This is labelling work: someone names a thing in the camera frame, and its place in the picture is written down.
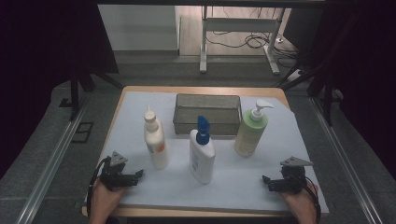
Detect white panel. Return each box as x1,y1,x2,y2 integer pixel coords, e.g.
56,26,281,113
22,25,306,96
97,4,181,52

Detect dark curtain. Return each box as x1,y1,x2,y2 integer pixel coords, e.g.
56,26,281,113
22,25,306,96
0,0,120,178
283,0,396,178

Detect white power strip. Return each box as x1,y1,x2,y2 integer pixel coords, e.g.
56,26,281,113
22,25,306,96
288,69,304,83

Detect black floor socket frame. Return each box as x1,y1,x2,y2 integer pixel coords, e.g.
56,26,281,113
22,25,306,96
71,121,94,144

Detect white metal desk frame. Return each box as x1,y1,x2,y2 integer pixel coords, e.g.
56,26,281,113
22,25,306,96
199,6,286,76

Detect black tripod stand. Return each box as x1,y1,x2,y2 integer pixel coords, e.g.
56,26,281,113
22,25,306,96
59,62,124,122
274,15,344,127

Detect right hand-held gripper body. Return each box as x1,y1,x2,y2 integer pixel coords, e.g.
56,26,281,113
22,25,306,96
279,156,314,193

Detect person's left hand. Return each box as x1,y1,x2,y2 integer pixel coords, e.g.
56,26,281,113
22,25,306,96
90,179,127,220

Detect white bottle with blue cap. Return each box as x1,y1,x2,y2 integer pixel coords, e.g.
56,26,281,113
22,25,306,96
189,115,217,185

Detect white bottle with nozzle cap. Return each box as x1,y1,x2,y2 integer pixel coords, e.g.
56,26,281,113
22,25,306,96
143,105,170,171

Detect grey mesh basket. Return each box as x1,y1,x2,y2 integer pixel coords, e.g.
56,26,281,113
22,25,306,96
172,93,243,136

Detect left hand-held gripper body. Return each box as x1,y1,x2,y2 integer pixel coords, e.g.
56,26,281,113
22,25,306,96
99,151,134,191

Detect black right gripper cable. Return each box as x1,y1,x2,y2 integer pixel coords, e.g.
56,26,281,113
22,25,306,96
292,174,322,224

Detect aluminium floor rail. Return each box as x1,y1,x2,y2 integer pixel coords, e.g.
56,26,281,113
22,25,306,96
309,96,382,224
15,92,92,224

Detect black floor cables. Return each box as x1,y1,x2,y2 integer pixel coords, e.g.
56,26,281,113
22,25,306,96
205,7,300,68

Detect person's right hand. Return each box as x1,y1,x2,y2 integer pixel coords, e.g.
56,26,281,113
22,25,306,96
279,183,318,220

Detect green pump bottle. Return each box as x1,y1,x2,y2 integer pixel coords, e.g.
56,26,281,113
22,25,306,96
233,98,275,158

